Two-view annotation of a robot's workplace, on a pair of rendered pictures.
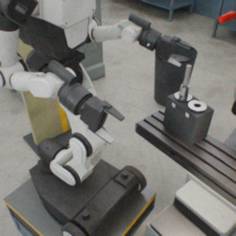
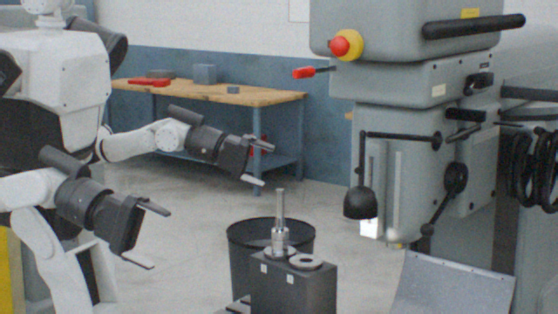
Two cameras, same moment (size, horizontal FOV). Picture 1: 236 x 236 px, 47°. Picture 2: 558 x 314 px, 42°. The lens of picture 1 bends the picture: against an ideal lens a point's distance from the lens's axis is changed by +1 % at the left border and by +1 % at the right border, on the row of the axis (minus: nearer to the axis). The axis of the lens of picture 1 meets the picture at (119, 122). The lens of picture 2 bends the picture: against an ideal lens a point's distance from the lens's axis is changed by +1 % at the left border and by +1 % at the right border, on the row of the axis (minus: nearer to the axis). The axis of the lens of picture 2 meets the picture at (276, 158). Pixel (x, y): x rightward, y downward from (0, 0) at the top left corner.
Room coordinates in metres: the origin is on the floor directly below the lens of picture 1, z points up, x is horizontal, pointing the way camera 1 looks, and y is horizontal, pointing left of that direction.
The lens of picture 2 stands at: (-0.63, 0.04, 1.87)
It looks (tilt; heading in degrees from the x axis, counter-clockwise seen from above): 14 degrees down; 349
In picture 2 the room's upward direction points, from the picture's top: straight up
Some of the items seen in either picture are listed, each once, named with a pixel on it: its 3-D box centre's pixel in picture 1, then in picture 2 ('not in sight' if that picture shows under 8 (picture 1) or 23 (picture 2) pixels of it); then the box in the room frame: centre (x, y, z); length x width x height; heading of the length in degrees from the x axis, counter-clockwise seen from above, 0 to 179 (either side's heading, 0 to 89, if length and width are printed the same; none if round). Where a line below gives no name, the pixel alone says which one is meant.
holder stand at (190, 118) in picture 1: (186, 116); (292, 290); (1.13, -0.36, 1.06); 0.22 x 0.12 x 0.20; 33
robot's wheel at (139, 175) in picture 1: (133, 178); not in sight; (1.16, -0.09, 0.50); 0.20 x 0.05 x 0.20; 52
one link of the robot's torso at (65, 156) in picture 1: (72, 165); not in sight; (1.13, 0.29, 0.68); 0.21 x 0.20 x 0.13; 52
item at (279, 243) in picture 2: (184, 91); (280, 241); (1.18, -0.34, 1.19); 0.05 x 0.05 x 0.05
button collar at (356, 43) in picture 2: not in sight; (347, 44); (0.71, -0.37, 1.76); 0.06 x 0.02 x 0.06; 40
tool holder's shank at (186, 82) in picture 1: (187, 76); (280, 209); (1.18, -0.34, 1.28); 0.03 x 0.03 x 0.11
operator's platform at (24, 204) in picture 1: (83, 212); not in sight; (1.10, 0.26, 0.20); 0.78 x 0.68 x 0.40; 52
